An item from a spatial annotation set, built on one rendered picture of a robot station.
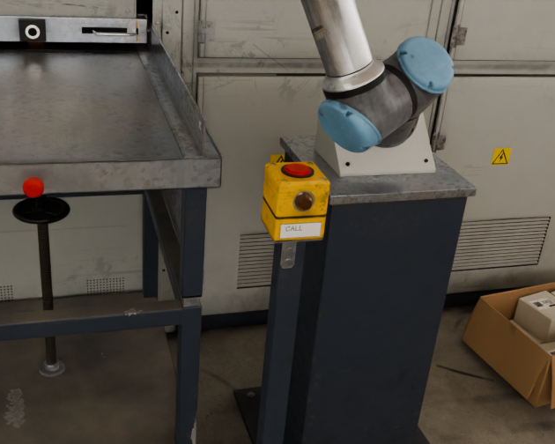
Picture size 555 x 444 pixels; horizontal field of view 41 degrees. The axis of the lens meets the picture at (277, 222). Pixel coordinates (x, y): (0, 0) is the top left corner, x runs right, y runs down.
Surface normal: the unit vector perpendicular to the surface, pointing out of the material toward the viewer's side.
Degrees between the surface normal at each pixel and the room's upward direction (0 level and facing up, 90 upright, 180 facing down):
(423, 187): 0
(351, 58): 90
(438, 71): 41
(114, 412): 0
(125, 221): 90
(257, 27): 90
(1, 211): 90
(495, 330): 76
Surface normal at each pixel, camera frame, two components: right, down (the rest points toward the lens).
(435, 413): 0.08, -0.89
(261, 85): 0.27, 0.45
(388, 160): 0.26, -0.31
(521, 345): -0.86, -0.12
